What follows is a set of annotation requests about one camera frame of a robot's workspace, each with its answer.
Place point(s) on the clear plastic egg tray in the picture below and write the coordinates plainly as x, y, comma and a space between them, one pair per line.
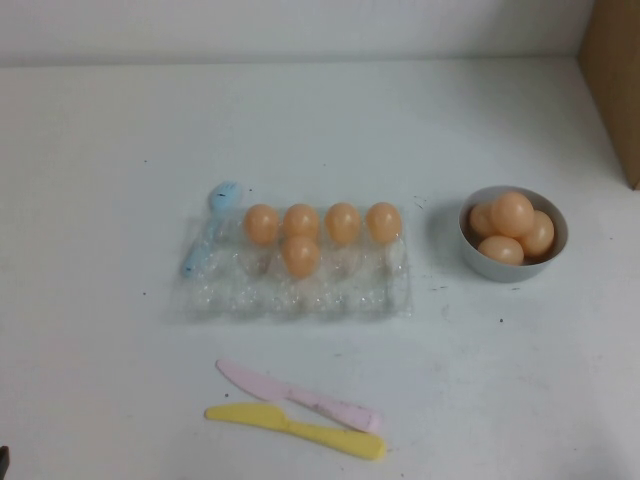
300, 300

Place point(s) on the yellow plastic knife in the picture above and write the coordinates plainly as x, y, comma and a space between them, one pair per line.
250, 415

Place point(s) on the orange plastic egg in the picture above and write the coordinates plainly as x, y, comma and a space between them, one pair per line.
301, 256
301, 220
261, 224
541, 239
511, 214
479, 220
342, 222
384, 222
501, 250

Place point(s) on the pink plastic knife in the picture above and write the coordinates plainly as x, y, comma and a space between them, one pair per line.
260, 382

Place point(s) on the brown cardboard box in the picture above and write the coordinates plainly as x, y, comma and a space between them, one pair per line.
615, 75

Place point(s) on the blue plastic spoon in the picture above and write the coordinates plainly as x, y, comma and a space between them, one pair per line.
225, 195

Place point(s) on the grey round bowl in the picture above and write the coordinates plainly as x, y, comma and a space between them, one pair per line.
500, 274

